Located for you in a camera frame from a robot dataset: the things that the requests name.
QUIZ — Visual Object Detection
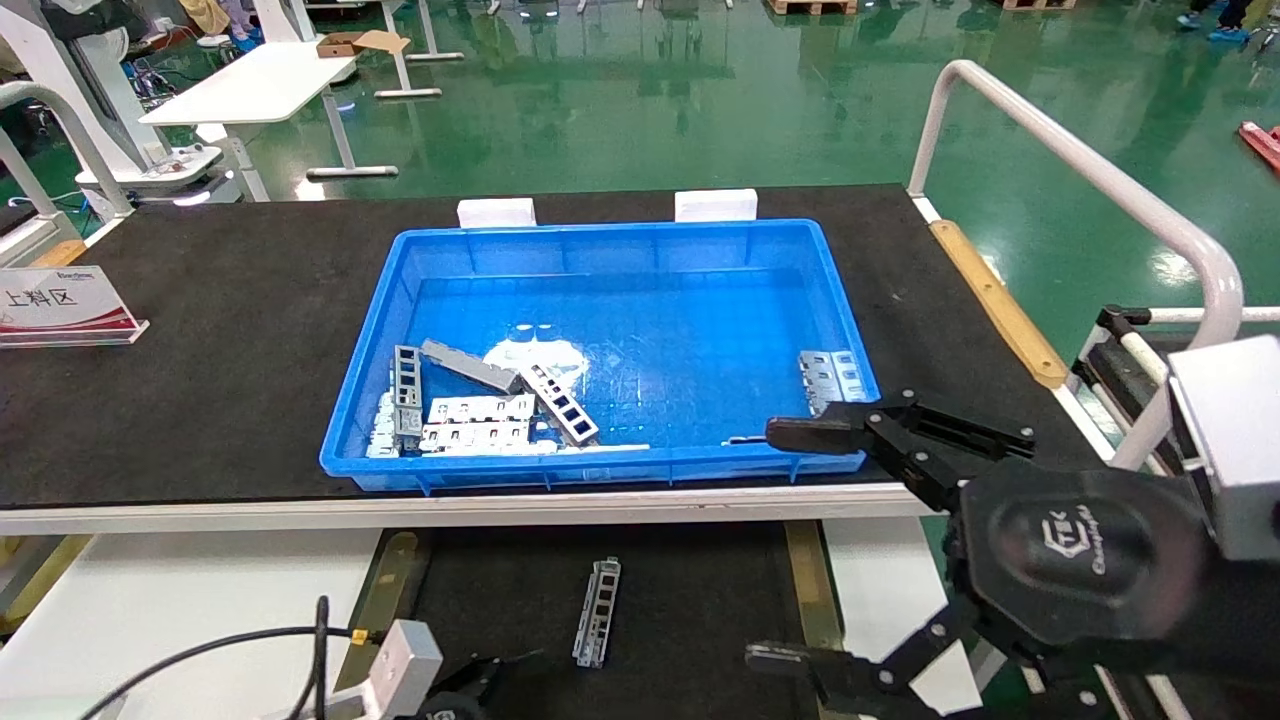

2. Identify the red object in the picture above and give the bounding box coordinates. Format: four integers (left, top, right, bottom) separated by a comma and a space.
1238, 120, 1280, 173

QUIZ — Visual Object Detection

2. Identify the flat white slotted plate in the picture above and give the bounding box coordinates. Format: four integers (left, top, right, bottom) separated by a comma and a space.
420, 420, 531, 453
428, 395, 536, 426

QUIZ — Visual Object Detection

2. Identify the long grey metal bar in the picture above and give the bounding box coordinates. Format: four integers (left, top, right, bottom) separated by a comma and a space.
420, 338, 523, 394

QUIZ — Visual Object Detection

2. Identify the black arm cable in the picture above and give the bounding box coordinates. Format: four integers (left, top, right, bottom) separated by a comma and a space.
80, 597, 359, 720

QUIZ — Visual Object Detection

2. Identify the grey slotted channel bracket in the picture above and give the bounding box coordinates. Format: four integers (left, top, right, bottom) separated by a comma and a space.
393, 346, 423, 453

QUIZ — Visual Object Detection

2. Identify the acrylic sign with red stripe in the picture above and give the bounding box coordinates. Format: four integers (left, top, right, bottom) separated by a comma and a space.
0, 265, 151, 349

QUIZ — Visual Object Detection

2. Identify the blue plastic parts bin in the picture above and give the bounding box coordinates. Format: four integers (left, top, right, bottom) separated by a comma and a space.
320, 218, 881, 496

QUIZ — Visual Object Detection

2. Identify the yellow wooden edge strip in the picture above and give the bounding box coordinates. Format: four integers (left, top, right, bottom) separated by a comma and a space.
30, 238, 91, 269
930, 220, 1069, 391

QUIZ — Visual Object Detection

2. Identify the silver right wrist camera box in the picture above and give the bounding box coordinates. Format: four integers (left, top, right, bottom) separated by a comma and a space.
1168, 335, 1280, 563

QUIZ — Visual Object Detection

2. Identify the yellow garment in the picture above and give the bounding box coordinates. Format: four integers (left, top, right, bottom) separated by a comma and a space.
180, 0, 233, 36

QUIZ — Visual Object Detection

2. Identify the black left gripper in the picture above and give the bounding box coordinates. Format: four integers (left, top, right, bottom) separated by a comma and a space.
412, 650, 546, 720

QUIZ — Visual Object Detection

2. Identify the slotted grey metal bracket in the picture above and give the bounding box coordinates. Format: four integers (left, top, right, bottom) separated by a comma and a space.
573, 558, 622, 669

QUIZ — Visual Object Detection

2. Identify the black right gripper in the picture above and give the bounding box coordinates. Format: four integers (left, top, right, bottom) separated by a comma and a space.
745, 390, 1280, 720

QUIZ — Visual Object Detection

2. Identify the white table leg frame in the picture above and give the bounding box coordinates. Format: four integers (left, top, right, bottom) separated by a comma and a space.
375, 0, 466, 101

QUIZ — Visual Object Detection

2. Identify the small white metal bracket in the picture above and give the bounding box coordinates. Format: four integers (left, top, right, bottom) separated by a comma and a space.
366, 392, 399, 459

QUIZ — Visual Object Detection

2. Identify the cardboard box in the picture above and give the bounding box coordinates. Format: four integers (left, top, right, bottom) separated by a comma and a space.
316, 29, 412, 59

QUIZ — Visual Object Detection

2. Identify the perforated metal plate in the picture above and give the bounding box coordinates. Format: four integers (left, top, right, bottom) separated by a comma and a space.
830, 350, 869, 406
797, 350, 841, 416

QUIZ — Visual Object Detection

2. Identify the white table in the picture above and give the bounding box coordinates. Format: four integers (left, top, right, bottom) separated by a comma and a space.
140, 40, 401, 181

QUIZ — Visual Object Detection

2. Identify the white tubular railing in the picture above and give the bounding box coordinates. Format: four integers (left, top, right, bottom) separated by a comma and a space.
0, 80, 136, 221
908, 58, 1246, 471

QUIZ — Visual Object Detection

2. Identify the bracket with square holes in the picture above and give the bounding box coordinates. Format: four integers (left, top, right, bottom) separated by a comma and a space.
520, 363, 601, 448

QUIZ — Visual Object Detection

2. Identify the white foam block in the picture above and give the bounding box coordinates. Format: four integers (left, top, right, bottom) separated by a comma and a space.
457, 198, 538, 229
675, 188, 759, 223

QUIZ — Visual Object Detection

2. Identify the brass strip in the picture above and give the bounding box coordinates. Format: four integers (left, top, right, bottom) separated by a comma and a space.
783, 520, 861, 720
335, 530, 431, 720

